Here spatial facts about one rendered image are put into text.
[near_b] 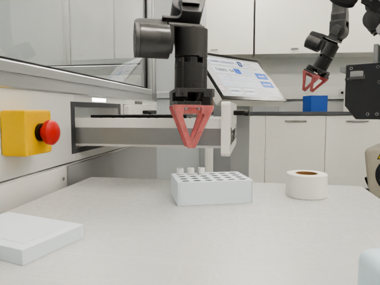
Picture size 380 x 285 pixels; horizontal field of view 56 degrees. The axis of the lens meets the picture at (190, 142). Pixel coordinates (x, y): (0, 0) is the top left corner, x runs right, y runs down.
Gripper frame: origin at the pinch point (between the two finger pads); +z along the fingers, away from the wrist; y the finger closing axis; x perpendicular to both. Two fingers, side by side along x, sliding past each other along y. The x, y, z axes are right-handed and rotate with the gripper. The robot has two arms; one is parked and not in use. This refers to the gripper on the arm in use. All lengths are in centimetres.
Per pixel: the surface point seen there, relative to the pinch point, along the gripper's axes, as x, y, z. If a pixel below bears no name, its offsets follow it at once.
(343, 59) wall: 242, -339, -75
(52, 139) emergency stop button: -22.5, 3.1, -0.6
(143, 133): -7.7, -14.0, -0.9
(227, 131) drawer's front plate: 8.6, -6.4, -1.7
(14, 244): -21.8, 24.7, 8.4
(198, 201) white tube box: 0.2, 7.3, 8.9
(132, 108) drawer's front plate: -10, -50, -7
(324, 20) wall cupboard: 201, -312, -113
